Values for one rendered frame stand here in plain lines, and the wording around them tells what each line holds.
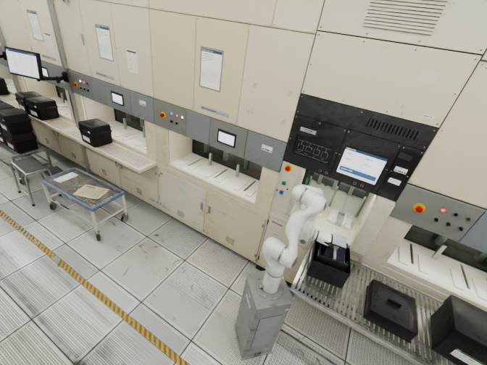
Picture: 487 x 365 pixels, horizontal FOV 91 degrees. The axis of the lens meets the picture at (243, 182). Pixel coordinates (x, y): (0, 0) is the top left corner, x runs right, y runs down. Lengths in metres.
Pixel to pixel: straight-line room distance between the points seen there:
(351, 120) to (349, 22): 0.59
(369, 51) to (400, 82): 0.26
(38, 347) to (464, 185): 3.23
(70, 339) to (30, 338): 0.30
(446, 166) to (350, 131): 0.61
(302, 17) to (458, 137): 1.20
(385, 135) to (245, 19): 1.27
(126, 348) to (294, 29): 2.70
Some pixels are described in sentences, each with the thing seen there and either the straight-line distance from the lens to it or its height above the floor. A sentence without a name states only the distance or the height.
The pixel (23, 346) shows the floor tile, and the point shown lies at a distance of 2.80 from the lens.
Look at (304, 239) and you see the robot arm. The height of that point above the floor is 1.08.
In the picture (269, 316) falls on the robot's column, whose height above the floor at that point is 0.61.
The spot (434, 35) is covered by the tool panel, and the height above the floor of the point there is 2.40.
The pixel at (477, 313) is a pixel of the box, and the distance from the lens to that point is 2.23.
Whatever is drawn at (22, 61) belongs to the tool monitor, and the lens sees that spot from 3.72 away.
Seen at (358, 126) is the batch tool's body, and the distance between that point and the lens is 1.86.
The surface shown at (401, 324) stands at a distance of 2.02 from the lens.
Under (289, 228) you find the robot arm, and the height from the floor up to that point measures 1.30.
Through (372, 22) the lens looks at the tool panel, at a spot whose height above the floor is 2.42.
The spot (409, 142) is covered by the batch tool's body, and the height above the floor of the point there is 1.83.
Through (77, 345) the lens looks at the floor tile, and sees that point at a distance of 2.64.
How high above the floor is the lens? 2.27
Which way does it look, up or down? 32 degrees down
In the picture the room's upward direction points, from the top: 10 degrees clockwise
